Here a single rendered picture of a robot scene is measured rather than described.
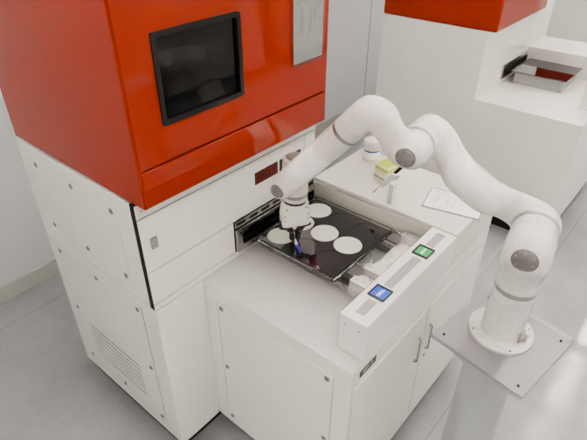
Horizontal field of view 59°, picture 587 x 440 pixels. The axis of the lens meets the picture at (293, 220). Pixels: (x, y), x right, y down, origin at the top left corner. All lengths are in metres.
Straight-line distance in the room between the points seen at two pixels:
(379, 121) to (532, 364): 0.82
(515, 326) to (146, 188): 1.11
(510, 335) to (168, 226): 1.06
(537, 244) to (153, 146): 1.00
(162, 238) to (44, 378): 1.37
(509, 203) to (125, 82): 1.01
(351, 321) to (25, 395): 1.75
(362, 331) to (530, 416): 1.32
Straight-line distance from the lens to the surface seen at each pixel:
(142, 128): 1.38
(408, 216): 1.91
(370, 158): 2.21
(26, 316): 3.18
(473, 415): 1.91
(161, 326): 1.81
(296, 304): 1.72
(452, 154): 1.45
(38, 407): 2.72
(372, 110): 1.43
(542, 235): 1.42
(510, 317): 1.61
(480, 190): 1.42
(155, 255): 1.63
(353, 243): 1.85
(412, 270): 1.67
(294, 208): 1.73
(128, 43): 1.31
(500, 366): 1.64
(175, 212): 1.61
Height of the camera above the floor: 2.01
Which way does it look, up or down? 34 degrees down
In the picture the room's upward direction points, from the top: straight up
